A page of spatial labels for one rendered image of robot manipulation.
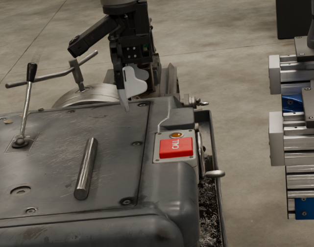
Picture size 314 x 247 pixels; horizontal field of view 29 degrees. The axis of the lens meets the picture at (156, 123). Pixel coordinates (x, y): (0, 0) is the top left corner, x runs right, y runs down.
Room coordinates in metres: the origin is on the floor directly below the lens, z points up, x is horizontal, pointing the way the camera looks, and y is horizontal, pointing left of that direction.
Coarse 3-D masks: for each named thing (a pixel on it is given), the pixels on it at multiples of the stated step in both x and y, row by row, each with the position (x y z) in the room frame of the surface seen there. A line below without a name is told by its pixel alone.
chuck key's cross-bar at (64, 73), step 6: (90, 54) 1.54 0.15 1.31; (96, 54) 1.56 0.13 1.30; (84, 60) 1.51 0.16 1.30; (72, 66) 1.47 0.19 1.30; (60, 72) 1.43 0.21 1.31; (66, 72) 1.44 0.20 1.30; (36, 78) 1.36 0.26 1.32; (42, 78) 1.37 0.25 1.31; (48, 78) 1.39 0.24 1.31; (6, 84) 1.29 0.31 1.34; (12, 84) 1.29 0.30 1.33; (18, 84) 1.31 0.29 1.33; (24, 84) 1.32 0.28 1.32
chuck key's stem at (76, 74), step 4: (68, 60) 1.48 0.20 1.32; (72, 60) 1.47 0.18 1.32; (76, 60) 1.48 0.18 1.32; (72, 64) 1.47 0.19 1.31; (76, 64) 1.48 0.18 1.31; (76, 68) 1.47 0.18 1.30; (72, 72) 1.48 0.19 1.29; (76, 72) 1.47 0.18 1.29; (80, 72) 1.48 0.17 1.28; (76, 76) 1.47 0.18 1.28; (80, 76) 1.47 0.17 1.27; (76, 80) 1.47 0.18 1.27; (80, 80) 1.47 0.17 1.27; (80, 84) 1.48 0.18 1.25; (80, 88) 1.48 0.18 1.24; (84, 88) 1.48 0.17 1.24
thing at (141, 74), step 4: (124, 64) 1.22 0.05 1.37; (128, 64) 1.22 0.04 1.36; (132, 64) 1.22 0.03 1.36; (136, 64) 1.22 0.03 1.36; (136, 68) 1.22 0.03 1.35; (124, 72) 1.21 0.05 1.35; (136, 72) 1.23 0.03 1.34; (140, 72) 1.23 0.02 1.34; (144, 72) 1.23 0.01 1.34; (136, 76) 1.23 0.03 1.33; (140, 76) 1.23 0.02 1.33; (144, 76) 1.23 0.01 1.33; (148, 76) 1.23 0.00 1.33; (144, 80) 1.23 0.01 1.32
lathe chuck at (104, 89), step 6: (90, 84) 1.52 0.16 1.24; (96, 84) 1.51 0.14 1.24; (102, 84) 1.51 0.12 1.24; (108, 84) 1.51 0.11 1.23; (72, 90) 1.51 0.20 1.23; (78, 90) 1.49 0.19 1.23; (90, 90) 1.47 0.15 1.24; (96, 90) 1.47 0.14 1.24; (102, 90) 1.47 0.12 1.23; (108, 90) 1.47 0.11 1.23; (114, 90) 1.48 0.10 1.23; (66, 96) 1.49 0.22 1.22; (72, 96) 1.46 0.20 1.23; (78, 96) 1.44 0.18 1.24; (108, 96) 1.43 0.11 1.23; (114, 96) 1.44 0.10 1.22; (60, 102) 1.46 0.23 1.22
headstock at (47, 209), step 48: (0, 144) 1.15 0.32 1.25; (48, 144) 1.12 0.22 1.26; (144, 144) 1.06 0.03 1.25; (0, 192) 0.94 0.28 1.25; (48, 192) 0.91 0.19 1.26; (96, 192) 0.89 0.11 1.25; (144, 192) 0.87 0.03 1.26; (192, 192) 0.87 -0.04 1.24; (0, 240) 0.79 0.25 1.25; (48, 240) 0.78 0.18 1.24; (96, 240) 0.77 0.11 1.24; (144, 240) 0.77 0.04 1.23; (192, 240) 0.81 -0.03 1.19
